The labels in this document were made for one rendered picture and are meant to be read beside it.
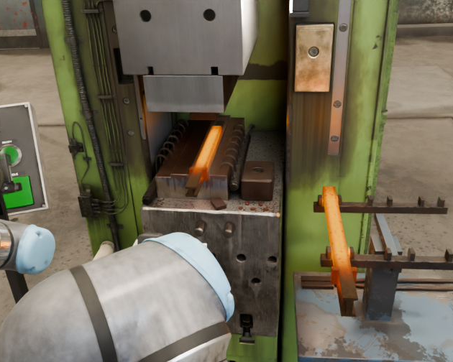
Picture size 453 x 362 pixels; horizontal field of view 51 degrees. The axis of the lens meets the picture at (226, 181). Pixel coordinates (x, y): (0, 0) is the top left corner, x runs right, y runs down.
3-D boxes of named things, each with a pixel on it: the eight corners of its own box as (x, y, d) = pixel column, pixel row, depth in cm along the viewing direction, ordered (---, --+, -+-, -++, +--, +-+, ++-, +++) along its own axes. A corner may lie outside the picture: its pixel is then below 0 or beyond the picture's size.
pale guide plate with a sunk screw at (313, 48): (328, 92, 126) (333, 25, 117) (294, 92, 127) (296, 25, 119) (328, 90, 127) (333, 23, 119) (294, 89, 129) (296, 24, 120)
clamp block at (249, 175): (272, 202, 130) (272, 181, 127) (241, 200, 131) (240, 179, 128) (274, 180, 141) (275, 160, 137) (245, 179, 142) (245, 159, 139)
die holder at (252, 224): (277, 337, 146) (280, 214, 125) (157, 327, 152) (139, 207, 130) (284, 232, 195) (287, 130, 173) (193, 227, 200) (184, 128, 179)
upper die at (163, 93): (224, 113, 120) (222, 75, 115) (147, 111, 123) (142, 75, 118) (243, 66, 156) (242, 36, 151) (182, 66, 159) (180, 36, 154)
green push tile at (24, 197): (33, 204, 121) (28, 175, 121) (2, 209, 120) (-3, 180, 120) (34, 203, 123) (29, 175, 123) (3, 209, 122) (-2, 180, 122)
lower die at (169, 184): (228, 200, 132) (226, 172, 128) (157, 197, 135) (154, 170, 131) (244, 138, 168) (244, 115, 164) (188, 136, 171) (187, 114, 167)
